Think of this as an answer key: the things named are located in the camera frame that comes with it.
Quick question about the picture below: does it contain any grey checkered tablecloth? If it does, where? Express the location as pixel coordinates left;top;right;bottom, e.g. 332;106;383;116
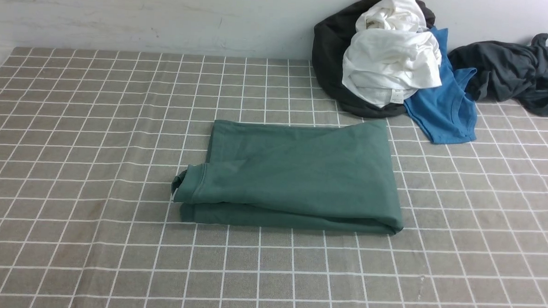
0;48;548;308

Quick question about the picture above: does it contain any green long-sleeved shirt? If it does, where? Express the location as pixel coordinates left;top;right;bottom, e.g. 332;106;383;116
171;120;404;235

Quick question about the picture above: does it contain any blue shirt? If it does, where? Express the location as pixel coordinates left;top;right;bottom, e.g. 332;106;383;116
404;27;477;145

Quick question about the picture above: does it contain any black garment under pile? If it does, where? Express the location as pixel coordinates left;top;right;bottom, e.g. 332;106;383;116
311;0;436;119

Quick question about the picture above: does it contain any white crumpled shirt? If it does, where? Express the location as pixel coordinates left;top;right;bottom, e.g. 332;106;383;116
342;0;443;108

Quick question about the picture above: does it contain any dark grey crumpled garment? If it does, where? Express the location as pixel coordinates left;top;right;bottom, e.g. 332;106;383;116
448;33;548;117

